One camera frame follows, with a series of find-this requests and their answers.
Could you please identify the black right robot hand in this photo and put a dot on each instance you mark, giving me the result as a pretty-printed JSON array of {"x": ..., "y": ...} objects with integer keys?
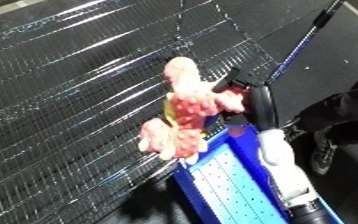
[{"x": 264, "y": 106}]

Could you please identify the pink bumpy soft toy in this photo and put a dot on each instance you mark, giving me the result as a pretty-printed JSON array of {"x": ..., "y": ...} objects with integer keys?
[{"x": 187, "y": 110}]

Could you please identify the pale right robot arm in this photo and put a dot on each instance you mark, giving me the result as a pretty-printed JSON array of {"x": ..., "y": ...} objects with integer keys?
[{"x": 285, "y": 166}]

